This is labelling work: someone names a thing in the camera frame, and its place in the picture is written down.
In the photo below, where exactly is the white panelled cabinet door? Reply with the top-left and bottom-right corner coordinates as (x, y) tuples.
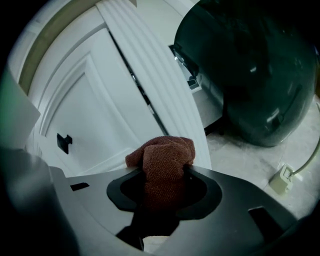
(7, 0), (214, 177)

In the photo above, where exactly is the brown cloth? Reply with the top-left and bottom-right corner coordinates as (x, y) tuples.
(124, 136), (196, 213)

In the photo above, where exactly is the beige adapter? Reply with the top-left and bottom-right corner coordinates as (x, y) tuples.
(268, 163), (304, 196)

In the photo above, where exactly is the white tub with green outside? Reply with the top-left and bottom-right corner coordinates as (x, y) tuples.
(169, 0), (318, 148)

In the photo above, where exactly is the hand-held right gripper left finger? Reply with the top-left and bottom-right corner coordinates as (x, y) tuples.
(48, 166), (146, 256)

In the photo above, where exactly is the black cabinet door handle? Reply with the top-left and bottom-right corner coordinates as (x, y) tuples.
(56, 132), (74, 155)

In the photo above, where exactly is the adapter cable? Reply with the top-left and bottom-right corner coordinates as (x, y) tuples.
(291, 138), (320, 176)

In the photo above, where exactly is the metal tub fitting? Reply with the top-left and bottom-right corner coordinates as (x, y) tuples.
(169, 44), (227, 137)

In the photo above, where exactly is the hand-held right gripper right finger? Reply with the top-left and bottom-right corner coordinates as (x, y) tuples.
(154, 166), (298, 256)

